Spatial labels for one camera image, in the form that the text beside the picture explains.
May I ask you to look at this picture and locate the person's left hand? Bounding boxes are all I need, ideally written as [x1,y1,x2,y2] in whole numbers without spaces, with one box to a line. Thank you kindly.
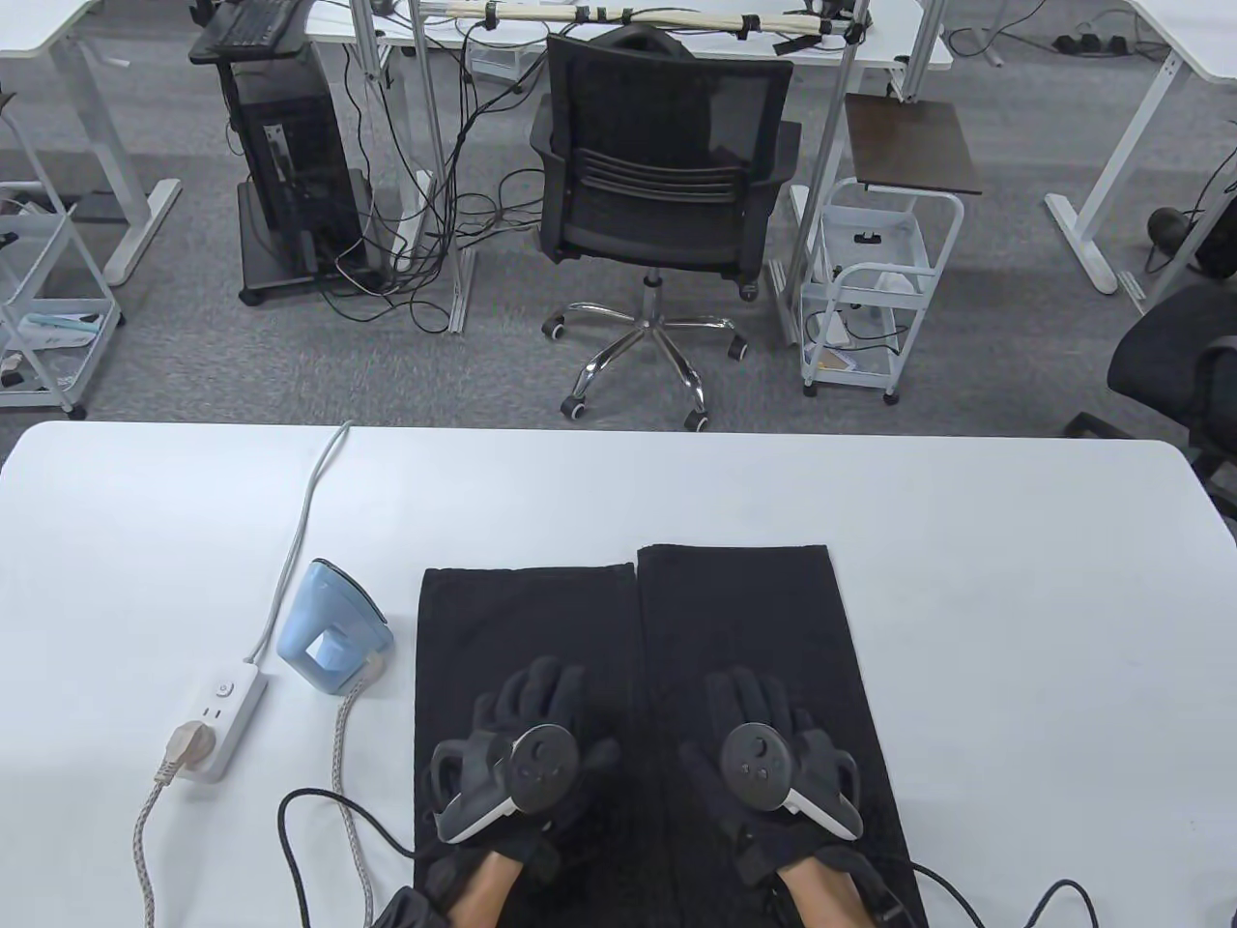
[428,657,621,885]

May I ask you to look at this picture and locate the person's right hand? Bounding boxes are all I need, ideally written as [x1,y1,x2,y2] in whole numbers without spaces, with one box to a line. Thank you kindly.
[676,667,863,885]

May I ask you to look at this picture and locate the person's left forearm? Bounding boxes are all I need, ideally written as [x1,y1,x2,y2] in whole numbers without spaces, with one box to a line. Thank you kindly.
[446,853,528,928]

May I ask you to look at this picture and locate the person's right forearm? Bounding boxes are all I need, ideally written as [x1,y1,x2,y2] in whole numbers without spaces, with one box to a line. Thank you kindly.
[778,851,876,928]

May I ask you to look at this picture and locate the black white right glove controller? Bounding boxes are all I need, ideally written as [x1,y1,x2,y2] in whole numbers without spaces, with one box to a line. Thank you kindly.
[721,721,864,842]

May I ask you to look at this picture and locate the black white glove controller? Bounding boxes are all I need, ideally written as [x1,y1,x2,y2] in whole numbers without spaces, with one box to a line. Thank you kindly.
[721,721,864,842]
[432,723,583,844]

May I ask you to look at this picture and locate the black white left glove controller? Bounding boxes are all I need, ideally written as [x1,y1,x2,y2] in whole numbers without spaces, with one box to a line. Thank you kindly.
[432,723,583,844]

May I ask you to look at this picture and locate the black trousers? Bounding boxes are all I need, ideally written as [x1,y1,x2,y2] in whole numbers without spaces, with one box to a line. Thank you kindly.
[414,544,931,928]

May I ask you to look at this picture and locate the light blue mini iron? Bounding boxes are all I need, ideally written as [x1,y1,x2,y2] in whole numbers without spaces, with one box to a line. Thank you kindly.
[276,560,395,696]

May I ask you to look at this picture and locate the white power strip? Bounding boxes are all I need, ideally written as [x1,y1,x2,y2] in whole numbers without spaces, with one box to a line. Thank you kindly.
[170,663,270,784]

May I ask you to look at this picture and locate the beige plug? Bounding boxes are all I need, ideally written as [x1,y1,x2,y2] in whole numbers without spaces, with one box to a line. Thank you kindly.
[155,723,214,784]

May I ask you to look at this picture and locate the white cart with brown top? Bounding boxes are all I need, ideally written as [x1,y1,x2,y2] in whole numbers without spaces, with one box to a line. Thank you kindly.
[798,94,984,405]

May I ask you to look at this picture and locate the black computer cart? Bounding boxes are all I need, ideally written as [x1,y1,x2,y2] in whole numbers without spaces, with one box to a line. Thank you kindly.
[188,29,388,308]

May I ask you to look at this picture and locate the black mesh office chair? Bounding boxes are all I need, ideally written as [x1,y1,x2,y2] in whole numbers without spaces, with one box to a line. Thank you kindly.
[529,24,805,433]

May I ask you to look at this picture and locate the black fabric office chair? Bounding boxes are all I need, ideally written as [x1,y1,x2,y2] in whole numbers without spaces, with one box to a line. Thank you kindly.
[1066,283,1237,523]

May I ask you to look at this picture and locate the black computer tower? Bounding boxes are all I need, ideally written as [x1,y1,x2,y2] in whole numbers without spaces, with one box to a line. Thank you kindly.
[227,48,373,262]

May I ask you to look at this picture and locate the black round floor device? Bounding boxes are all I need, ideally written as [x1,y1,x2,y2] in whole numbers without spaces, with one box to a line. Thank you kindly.
[1145,206,1204,276]

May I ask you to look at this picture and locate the white desk with power strip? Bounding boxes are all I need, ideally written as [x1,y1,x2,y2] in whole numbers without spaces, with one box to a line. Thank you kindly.
[1044,0,1237,296]

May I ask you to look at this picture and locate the black keyboard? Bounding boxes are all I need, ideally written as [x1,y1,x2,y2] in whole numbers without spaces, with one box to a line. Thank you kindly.
[188,0,315,54]

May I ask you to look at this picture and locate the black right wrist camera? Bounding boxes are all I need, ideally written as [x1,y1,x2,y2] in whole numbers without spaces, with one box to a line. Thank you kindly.
[855,855,924,928]

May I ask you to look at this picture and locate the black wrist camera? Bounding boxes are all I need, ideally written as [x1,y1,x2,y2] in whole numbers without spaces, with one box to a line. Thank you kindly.
[372,884,455,928]
[855,855,924,928]

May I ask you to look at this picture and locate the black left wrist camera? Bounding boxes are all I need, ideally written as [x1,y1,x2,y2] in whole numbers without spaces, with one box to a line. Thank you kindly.
[372,884,455,928]

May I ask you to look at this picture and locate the braided iron cable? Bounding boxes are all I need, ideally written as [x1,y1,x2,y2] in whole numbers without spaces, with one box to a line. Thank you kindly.
[130,653,388,928]

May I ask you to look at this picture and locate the black left glove cable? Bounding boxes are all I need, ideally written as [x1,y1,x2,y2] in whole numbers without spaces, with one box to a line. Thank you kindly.
[277,788,421,928]

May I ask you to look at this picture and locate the black glove cable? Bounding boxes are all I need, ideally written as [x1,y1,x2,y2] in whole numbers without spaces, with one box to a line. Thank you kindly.
[908,860,1101,928]
[277,788,421,928]

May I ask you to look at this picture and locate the black right glove cable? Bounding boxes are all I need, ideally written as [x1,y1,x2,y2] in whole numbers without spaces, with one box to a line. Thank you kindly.
[908,860,1101,928]

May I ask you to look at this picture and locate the white power strip cable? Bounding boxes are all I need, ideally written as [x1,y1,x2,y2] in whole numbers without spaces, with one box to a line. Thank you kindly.
[242,420,354,670]

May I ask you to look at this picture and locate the tangle of black floor cables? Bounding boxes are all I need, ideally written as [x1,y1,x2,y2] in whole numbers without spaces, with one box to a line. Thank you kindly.
[319,19,552,334]

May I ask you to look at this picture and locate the aluminium frame post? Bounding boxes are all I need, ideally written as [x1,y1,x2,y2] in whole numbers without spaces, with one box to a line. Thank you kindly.
[768,0,871,344]
[404,0,476,334]

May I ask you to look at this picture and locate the white wire utility cart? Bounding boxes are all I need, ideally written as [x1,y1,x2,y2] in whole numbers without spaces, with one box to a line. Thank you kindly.
[0,92,122,421]

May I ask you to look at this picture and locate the white desk with aluminium frame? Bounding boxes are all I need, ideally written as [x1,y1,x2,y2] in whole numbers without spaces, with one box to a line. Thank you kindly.
[307,0,953,102]

